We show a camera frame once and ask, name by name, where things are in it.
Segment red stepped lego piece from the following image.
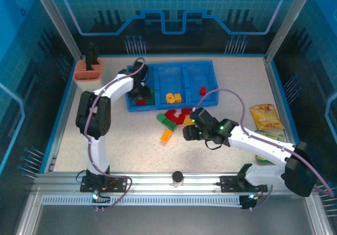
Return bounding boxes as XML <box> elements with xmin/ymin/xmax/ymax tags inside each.
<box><xmin>175</xmin><ymin>107</ymin><xmax>194</xmax><ymax>125</ymax></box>

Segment blue three-compartment plastic tray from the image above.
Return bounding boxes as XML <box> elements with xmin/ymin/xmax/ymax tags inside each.
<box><xmin>125</xmin><ymin>60</ymin><xmax>220</xmax><ymax>113</ymax></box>

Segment orange lego brick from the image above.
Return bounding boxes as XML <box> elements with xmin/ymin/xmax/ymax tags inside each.
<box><xmin>160</xmin><ymin>129</ymin><xmax>173</xmax><ymax>143</ymax></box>

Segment black round knob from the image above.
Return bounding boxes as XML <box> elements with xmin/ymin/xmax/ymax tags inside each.
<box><xmin>171</xmin><ymin>170</ymin><xmax>184</xmax><ymax>189</ymax></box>

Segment pink and cream knife holder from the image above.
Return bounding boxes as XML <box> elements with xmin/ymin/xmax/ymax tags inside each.
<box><xmin>73</xmin><ymin>58</ymin><xmax>104</xmax><ymax>96</ymax></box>

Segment yellow snack bag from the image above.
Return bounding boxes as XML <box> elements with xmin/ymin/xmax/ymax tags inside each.
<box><xmin>250</xmin><ymin>103</ymin><xmax>285</xmax><ymax>130</ymax></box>

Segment green candy bag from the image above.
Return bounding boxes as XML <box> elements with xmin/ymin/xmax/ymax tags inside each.
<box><xmin>254</xmin><ymin>129</ymin><xmax>286</xmax><ymax>163</ymax></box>

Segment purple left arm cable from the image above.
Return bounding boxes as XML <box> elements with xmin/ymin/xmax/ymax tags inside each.
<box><xmin>80</xmin><ymin>57</ymin><xmax>147</xmax><ymax>211</ymax></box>

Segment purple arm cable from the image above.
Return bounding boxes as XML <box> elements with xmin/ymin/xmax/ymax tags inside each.
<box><xmin>80</xmin><ymin>57</ymin><xmax>147</xmax><ymax>211</ymax></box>
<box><xmin>194</xmin><ymin>88</ymin><xmax>335</xmax><ymax>211</ymax></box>

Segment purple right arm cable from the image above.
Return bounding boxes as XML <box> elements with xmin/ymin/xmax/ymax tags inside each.
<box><xmin>194</xmin><ymin>88</ymin><xmax>335</xmax><ymax>211</ymax></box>

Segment black tool handle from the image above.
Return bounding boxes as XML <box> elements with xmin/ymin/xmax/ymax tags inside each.
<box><xmin>86</xmin><ymin>42</ymin><xmax>100</xmax><ymax>71</ymax></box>

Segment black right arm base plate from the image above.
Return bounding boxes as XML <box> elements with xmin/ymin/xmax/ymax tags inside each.
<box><xmin>220</xmin><ymin>175</ymin><xmax>267</xmax><ymax>193</ymax></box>

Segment aluminium frame rail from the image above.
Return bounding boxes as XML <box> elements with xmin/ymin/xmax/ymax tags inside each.
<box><xmin>31</xmin><ymin>172</ymin><xmax>316</xmax><ymax>194</ymax></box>

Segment slotted grey cable duct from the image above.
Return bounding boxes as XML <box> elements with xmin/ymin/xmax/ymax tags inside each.
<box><xmin>41</xmin><ymin>194</ymin><xmax>244</xmax><ymax>207</ymax></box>

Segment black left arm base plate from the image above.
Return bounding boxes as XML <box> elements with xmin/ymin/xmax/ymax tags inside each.
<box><xmin>80</xmin><ymin>175</ymin><xmax>129</xmax><ymax>193</ymax></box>

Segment aluminium frame post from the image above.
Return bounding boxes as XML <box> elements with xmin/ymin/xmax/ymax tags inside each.
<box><xmin>264</xmin><ymin>0</ymin><xmax>308</xmax><ymax>63</ymax></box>
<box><xmin>29</xmin><ymin>0</ymin><xmax>83</xmax><ymax>62</ymax></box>

